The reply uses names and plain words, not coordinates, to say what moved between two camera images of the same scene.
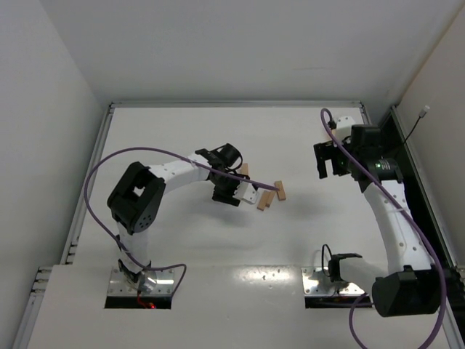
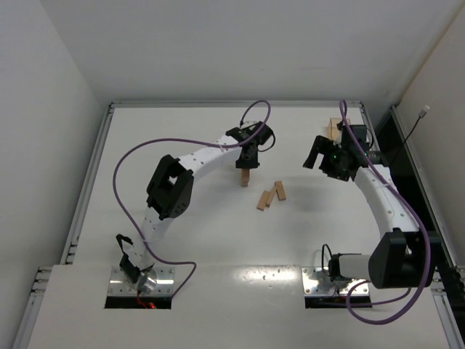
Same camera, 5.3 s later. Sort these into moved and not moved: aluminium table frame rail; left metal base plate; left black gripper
Moved: left black gripper
Not moved: left metal base plate; aluminium table frame rail
